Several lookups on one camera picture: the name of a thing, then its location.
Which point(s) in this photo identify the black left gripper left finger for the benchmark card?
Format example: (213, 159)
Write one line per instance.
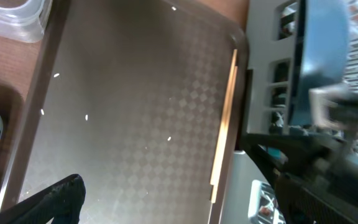
(59, 203)

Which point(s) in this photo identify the clear plastic bin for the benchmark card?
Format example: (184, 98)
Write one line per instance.
(25, 20)

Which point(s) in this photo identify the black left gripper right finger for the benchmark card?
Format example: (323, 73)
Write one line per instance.
(301, 204)

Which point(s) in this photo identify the grey dishwasher rack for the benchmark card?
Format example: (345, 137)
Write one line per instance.
(271, 34)

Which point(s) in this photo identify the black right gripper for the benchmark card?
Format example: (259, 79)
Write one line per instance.
(333, 107)

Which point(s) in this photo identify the brown serving tray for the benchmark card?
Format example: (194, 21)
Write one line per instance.
(128, 95)

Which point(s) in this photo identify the dark blue plate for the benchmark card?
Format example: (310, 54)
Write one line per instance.
(322, 42)

